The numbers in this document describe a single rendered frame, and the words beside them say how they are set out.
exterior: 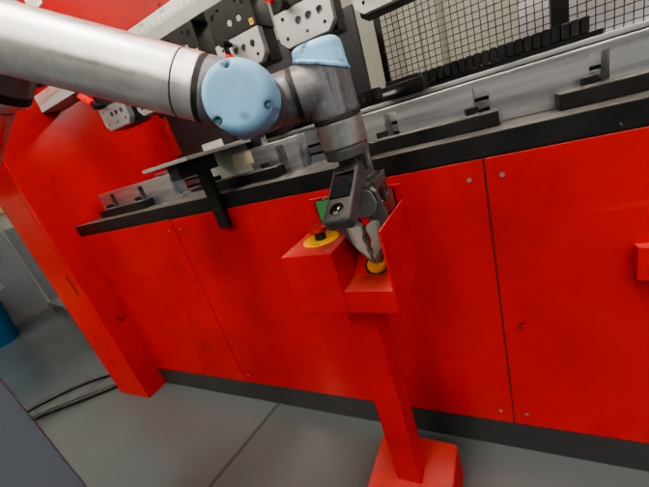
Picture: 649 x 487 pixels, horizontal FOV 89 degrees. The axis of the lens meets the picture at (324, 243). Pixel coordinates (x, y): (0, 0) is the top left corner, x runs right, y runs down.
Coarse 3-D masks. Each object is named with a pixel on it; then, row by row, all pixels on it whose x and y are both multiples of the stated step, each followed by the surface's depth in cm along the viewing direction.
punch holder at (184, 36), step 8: (184, 24) 91; (192, 24) 90; (200, 24) 92; (176, 32) 93; (184, 32) 92; (192, 32) 91; (200, 32) 92; (208, 32) 95; (160, 40) 96; (168, 40) 95; (176, 40) 94; (184, 40) 93; (192, 40) 92; (200, 40) 92; (208, 40) 94; (192, 48) 93; (200, 48) 92; (208, 48) 94
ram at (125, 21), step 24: (48, 0) 107; (72, 0) 103; (96, 0) 99; (120, 0) 96; (144, 0) 93; (168, 0) 90; (216, 0) 84; (120, 24) 100; (168, 24) 93; (72, 96) 124
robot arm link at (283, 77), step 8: (280, 72) 47; (288, 72) 46; (280, 80) 46; (288, 80) 46; (280, 88) 43; (288, 88) 46; (288, 96) 46; (296, 96) 46; (288, 104) 47; (296, 104) 47; (288, 112) 47; (296, 112) 48; (288, 120) 49; (296, 120) 49; (280, 128) 50; (240, 136) 49; (256, 136) 50
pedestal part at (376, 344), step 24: (360, 336) 67; (384, 336) 67; (384, 360) 67; (384, 384) 70; (384, 408) 73; (408, 408) 76; (384, 432) 77; (408, 432) 74; (408, 456) 77; (408, 480) 81
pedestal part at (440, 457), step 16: (384, 448) 91; (432, 448) 87; (448, 448) 86; (384, 464) 87; (432, 464) 84; (448, 464) 82; (384, 480) 83; (400, 480) 82; (432, 480) 80; (448, 480) 79
